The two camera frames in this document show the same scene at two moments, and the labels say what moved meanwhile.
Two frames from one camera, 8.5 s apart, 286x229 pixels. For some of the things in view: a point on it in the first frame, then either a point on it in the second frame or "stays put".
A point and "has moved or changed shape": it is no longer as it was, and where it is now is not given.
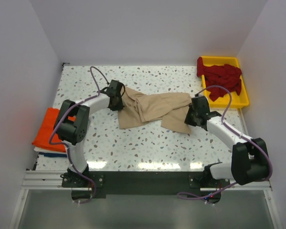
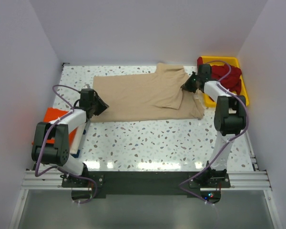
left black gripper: x=120 y=107 -> x=103 y=106
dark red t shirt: x=225 y=75 stays put
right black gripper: x=187 y=119 -> x=187 y=85
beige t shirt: x=170 y=109 has moved or changed shape
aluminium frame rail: x=51 y=181 stays put
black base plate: x=86 y=186 stays put
